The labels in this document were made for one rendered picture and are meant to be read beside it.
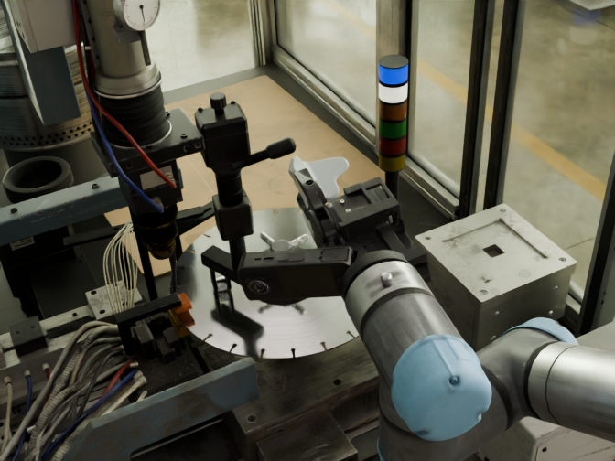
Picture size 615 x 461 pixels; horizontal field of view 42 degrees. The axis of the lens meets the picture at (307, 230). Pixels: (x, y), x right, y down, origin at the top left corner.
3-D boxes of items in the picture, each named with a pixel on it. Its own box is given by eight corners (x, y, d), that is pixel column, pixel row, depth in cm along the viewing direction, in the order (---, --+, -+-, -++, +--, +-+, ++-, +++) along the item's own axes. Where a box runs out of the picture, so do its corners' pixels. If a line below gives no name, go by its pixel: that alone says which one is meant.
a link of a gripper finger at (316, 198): (314, 187, 87) (343, 243, 81) (298, 193, 87) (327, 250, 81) (307, 156, 83) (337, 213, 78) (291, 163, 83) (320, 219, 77)
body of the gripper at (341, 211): (386, 226, 87) (435, 297, 78) (312, 254, 86) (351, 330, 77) (376, 169, 82) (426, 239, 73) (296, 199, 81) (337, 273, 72)
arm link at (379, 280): (366, 362, 74) (350, 301, 68) (349, 328, 77) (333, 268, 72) (441, 332, 74) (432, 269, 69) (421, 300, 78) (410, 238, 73)
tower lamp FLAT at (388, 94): (397, 88, 130) (397, 70, 128) (413, 99, 127) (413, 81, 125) (373, 94, 129) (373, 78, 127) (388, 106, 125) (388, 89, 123)
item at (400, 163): (396, 155, 138) (396, 140, 136) (410, 167, 135) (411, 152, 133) (373, 162, 136) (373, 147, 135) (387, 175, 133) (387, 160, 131)
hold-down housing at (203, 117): (251, 218, 108) (235, 82, 96) (260, 238, 105) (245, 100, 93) (210, 227, 107) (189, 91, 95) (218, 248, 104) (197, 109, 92)
